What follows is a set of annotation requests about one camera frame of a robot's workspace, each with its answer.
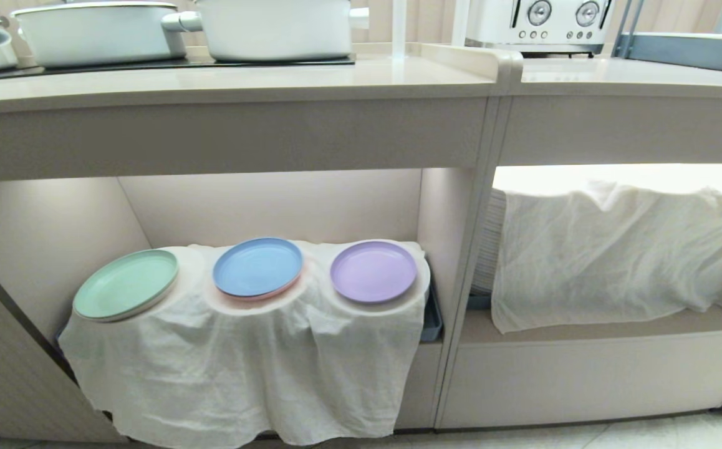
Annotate purple plate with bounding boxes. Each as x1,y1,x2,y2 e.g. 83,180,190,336
330,241,418,304

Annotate pink plate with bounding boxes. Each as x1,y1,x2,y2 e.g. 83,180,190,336
223,264,305,302

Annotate blue plate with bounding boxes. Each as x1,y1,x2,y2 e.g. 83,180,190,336
213,237,304,298

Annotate green plate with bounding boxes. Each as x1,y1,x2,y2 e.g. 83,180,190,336
72,249,180,323

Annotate blue plastic bin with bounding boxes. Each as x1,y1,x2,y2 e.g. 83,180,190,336
420,271,443,343

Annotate white cloth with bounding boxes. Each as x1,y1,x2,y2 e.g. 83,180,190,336
57,239,431,449
490,179,722,334

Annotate white tall pot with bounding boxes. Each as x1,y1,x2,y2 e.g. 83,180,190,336
161,0,370,62

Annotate black induction cooktop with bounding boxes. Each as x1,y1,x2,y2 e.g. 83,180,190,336
0,52,357,84

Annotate white toaster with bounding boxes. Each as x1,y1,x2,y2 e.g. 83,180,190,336
464,0,615,56

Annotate white shallow pot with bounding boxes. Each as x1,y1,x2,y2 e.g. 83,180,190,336
9,1,188,69

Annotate grey dish rack tray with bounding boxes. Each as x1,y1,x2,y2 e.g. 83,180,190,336
612,0,722,75

